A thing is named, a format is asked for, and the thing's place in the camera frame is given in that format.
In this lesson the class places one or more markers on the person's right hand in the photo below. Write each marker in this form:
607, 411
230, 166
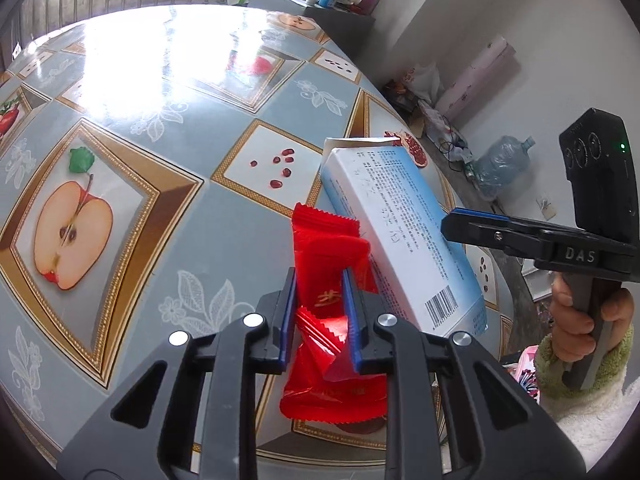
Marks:
570, 325

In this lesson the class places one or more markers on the person's right forearm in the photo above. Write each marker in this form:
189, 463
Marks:
590, 420

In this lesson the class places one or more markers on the white plastic bag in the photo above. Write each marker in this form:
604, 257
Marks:
420, 82

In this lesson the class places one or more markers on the large water jug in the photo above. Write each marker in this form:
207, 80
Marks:
502, 165

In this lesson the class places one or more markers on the pink printed clothing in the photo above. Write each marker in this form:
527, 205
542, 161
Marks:
522, 375

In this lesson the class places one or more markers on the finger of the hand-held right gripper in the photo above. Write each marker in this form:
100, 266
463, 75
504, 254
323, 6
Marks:
490, 232

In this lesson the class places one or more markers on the blue white cardboard box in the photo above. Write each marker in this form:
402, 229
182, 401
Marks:
400, 220

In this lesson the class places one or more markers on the pink rolled mat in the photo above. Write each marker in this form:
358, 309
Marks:
480, 80

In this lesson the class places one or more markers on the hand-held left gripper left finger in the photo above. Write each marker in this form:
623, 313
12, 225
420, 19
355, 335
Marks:
286, 325

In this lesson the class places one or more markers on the red candy wrapper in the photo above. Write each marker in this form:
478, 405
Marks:
335, 400
320, 255

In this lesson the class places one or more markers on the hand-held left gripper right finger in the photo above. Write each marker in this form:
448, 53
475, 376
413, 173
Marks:
351, 325

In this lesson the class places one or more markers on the white wall socket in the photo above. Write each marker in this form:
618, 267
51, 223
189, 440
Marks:
547, 208

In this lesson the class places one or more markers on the grey cabinet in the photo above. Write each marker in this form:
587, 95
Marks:
345, 30

